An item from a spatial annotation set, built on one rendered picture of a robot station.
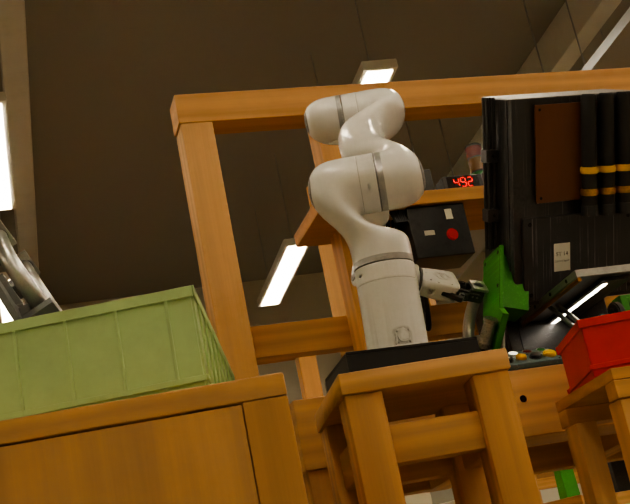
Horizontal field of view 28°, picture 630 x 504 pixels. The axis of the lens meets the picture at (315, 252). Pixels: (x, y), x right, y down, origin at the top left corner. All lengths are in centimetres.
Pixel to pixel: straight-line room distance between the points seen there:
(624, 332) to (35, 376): 120
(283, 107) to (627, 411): 152
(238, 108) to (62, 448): 182
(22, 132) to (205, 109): 550
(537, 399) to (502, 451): 52
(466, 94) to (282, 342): 95
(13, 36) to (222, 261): 464
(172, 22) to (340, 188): 606
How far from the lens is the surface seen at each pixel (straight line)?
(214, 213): 339
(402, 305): 241
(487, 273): 321
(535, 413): 278
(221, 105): 353
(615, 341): 257
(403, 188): 248
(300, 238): 349
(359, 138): 264
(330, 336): 343
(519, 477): 228
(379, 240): 244
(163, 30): 855
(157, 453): 188
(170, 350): 195
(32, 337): 200
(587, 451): 266
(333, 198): 247
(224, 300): 330
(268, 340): 339
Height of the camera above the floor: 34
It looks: 19 degrees up
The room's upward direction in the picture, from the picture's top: 12 degrees counter-clockwise
